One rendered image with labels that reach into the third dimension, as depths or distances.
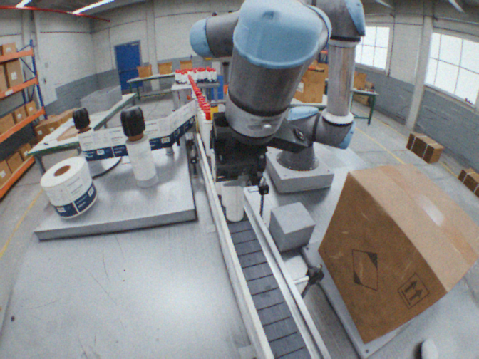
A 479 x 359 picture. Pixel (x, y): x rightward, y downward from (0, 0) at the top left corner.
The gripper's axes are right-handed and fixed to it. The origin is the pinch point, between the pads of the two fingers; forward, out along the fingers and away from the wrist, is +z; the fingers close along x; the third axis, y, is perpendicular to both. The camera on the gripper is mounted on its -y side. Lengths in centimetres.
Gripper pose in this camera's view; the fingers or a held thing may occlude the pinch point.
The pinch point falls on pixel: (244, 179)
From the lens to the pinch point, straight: 45.1
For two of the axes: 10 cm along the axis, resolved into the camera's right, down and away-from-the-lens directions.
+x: 2.1, 8.9, -4.0
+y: -9.7, 1.3, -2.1
